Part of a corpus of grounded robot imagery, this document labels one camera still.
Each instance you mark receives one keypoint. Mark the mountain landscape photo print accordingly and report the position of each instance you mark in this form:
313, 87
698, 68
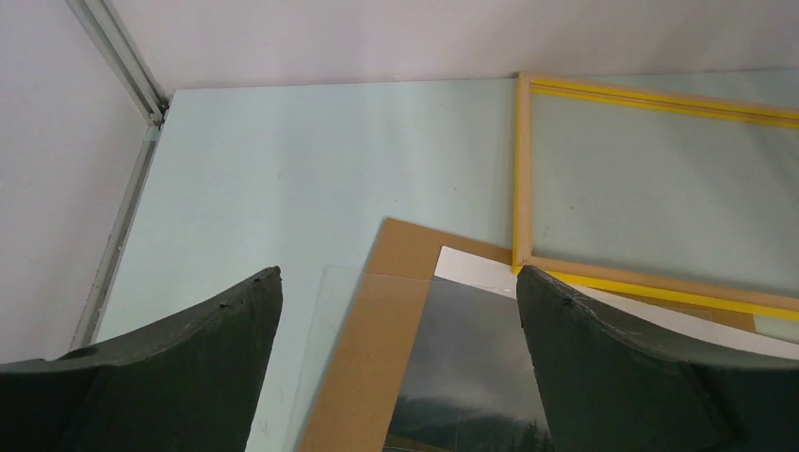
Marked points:
460, 266

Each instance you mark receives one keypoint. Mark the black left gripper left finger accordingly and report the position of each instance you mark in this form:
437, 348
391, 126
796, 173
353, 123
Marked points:
190, 381

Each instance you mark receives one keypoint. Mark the yellow wooden picture frame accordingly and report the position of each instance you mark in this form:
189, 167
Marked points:
639, 286

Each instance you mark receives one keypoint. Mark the aluminium corner post left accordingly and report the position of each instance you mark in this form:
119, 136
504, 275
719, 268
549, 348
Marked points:
104, 25

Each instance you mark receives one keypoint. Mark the clear acrylic sheet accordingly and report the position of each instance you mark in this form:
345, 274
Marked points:
324, 337

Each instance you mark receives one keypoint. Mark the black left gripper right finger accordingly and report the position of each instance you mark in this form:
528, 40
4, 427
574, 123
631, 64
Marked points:
612, 381

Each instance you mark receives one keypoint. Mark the brown cardboard backing board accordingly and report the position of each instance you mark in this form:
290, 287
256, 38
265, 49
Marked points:
404, 249

